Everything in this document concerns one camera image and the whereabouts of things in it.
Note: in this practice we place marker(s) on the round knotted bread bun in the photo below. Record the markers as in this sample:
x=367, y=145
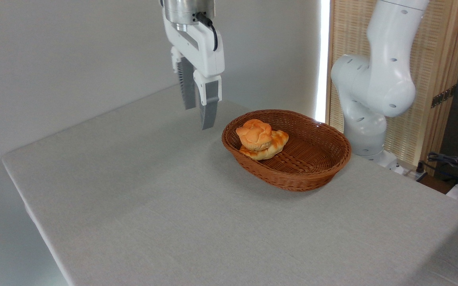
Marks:
x=255, y=135

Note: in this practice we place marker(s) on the grey tablecloth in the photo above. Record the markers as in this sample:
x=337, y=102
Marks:
x=141, y=190

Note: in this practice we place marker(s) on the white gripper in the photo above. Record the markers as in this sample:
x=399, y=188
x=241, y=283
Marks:
x=207, y=51

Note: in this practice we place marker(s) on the long braided bread loaf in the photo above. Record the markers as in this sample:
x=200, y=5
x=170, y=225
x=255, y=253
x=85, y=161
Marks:
x=277, y=143

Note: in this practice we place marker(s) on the dark metal screen hinge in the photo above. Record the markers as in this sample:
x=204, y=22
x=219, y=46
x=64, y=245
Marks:
x=443, y=96

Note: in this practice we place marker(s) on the bamboo folding screen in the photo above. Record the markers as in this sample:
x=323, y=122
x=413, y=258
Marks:
x=443, y=39

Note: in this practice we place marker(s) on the brown oval wicker basket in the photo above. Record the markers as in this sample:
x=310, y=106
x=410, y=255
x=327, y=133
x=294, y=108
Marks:
x=312, y=167

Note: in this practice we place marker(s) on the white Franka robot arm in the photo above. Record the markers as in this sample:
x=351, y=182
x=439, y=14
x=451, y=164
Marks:
x=384, y=79

